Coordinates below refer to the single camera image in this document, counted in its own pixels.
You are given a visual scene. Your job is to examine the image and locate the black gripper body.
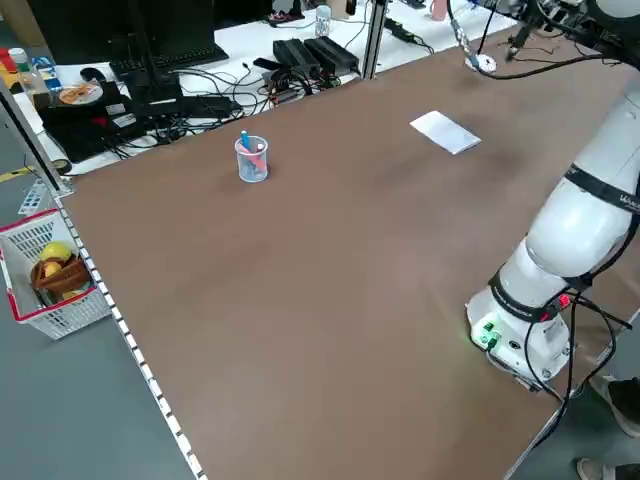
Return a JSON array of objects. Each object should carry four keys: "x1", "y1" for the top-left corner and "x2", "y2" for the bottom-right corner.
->
[{"x1": 521, "y1": 0, "x2": 559, "y2": 31}]

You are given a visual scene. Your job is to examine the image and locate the white A4 paper sheet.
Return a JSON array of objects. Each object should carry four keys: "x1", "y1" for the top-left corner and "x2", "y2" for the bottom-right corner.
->
[{"x1": 409, "y1": 110, "x2": 483, "y2": 156}]

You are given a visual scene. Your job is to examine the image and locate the black power strip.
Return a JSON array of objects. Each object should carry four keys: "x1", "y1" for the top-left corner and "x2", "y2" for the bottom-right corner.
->
[{"x1": 383, "y1": 17, "x2": 417, "y2": 44}]

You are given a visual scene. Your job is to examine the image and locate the black power supply unit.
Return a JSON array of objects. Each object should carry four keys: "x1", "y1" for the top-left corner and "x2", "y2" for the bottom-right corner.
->
[
  {"x1": 303, "y1": 35, "x2": 361, "y2": 76},
  {"x1": 272, "y1": 38, "x2": 322, "y2": 79}
]

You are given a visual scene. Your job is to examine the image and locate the patterned drink bottle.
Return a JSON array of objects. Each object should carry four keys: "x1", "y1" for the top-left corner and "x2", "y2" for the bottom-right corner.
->
[{"x1": 314, "y1": 5, "x2": 333, "y2": 38}]

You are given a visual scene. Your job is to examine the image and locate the white desk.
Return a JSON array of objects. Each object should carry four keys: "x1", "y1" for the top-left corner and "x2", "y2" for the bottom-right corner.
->
[{"x1": 12, "y1": 0, "x2": 521, "y2": 177}]

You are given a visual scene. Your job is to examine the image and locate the clear plastic pen cup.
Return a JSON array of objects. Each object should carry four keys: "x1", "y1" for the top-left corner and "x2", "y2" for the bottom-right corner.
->
[{"x1": 234, "y1": 135, "x2": 270, "y2": 184}]

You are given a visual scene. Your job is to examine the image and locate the black keyboard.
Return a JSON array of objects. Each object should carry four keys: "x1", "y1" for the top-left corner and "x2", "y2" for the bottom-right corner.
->
[{"x1": 108, "y1": 46, "x2": 231, "y2": 77}]

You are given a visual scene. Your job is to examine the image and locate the person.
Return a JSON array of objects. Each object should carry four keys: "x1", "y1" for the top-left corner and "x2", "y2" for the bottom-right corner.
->
[{"x1": 577, "y1": 374, "x2": 640, "y2": 480}]

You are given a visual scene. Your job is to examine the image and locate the black flat case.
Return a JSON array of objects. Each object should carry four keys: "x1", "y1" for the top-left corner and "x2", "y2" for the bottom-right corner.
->
[{"x1": 37, "y1": 79, "x2": 151, "y2": 164}]

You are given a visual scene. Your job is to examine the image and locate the black monitor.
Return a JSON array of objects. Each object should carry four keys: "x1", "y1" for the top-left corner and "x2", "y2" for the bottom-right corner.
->
[{"x1": 27, "y1": 0, "x2": 217, "y2": 109}]

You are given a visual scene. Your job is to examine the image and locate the orange printed disc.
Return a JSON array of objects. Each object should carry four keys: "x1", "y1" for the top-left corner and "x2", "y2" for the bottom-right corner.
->
[{"x1": 57, "y1": 83, "x2": 105, "y2": 106}]

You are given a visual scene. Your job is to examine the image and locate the blue carton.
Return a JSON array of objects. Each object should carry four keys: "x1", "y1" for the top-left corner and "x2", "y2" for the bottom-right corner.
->
[{"x1": 29, "y1": 55, "x2": 60, "y2": 84}]

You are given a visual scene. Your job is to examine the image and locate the white capped bottle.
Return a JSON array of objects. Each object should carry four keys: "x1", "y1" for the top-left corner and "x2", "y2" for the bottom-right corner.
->
[{"x1": 7, "y1": 47, "x2": 30, "y2": 77}]

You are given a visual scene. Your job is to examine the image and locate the yellow fruit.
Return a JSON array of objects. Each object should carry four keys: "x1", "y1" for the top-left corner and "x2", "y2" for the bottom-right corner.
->
[{"x1": 39, "y1": 240, "x2": 74, "y2": 264}]

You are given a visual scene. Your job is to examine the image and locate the white basket with red rim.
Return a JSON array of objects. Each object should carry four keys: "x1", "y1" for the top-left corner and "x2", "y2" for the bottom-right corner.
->
[{"x1": 0, "y1": 208, "x2": 113, "y2": 341}]

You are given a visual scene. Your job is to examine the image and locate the aluminium frame post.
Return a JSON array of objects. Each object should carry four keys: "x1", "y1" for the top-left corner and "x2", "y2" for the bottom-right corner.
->
[{"x1": 362, "y1": 0, "x2": 390, "y2": 80}]

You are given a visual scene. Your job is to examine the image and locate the tangled black desk cables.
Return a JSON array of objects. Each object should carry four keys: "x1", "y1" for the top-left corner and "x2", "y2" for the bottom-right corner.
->
[{"x1": 104, "y1": 59, "x2": 361, "y2": 156}]

